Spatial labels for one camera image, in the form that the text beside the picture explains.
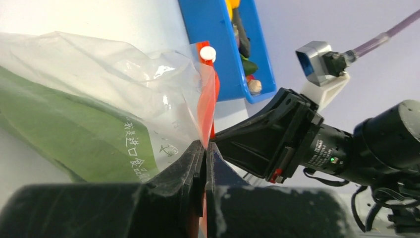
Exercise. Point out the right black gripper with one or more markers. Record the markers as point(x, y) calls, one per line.
point(271, 143)

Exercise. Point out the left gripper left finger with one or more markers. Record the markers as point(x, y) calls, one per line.
point(167, 206)

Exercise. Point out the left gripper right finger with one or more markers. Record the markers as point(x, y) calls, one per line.
point(236, 209)

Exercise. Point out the green leafy vegetable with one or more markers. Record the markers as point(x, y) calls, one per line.
point(89, 140)

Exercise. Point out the grey fish toy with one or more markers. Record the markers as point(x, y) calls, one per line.
point(243, 42)

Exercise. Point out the clear zip bag orange zipper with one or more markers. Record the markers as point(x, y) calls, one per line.
point(172, 93)

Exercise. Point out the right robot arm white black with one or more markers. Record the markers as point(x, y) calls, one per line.
point(382, 153)

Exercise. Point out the white garlic bulb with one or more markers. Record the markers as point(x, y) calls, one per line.
point(255, 86)

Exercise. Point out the green avocado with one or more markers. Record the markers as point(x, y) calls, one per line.
point(249, 67)

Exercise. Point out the blue plastic bin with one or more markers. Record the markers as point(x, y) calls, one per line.
point(208, 20)

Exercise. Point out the yellow bell pepper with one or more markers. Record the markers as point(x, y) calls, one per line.
point(230, 6)

